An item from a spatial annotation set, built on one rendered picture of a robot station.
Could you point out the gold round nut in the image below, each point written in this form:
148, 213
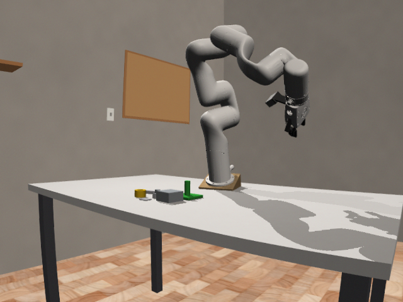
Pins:
140, 193

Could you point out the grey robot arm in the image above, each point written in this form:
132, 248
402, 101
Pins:
224, 39

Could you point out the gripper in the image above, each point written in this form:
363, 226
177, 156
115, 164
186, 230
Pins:
295, 115

